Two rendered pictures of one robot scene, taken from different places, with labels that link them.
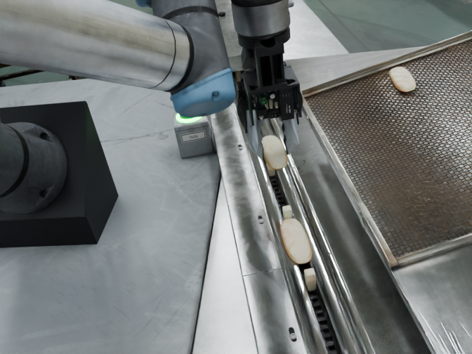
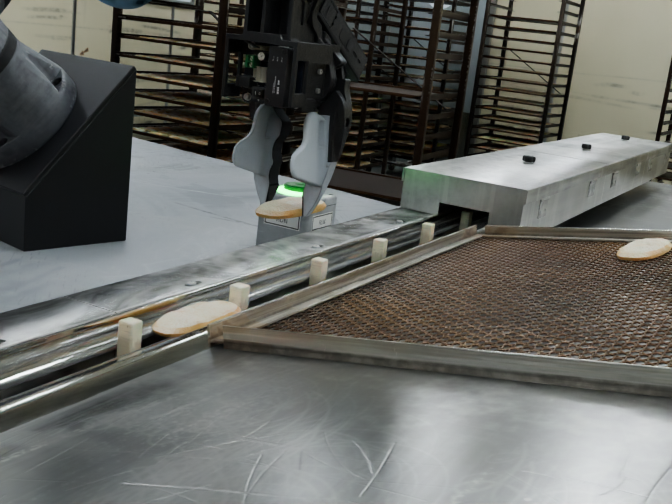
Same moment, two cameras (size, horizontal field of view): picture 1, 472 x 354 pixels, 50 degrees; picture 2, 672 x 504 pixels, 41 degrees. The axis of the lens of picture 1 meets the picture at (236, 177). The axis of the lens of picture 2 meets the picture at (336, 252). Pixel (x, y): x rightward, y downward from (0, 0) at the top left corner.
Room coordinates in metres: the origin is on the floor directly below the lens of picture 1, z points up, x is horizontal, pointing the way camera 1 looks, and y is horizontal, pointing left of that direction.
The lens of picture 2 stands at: (0.00, -0.51, 1.09)
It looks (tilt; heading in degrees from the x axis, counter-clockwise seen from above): 13 degrees down; 29
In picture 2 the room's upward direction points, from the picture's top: 7 degrees clockwise
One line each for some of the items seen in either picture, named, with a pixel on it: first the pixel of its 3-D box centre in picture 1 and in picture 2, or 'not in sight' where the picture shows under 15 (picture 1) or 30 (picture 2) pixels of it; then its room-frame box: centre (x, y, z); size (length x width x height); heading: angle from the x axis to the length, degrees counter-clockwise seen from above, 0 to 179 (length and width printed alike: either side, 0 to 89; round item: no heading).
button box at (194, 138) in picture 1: (195, 138); (296, 236); (0.92, 0.07, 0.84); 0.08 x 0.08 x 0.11; 2
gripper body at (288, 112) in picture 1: (268, 73); (290, 38); (0.66, -0.07, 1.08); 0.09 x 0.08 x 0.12; 1
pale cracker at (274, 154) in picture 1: (273, 149); (292, 204); (0.69, -0.07, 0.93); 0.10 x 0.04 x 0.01; 2
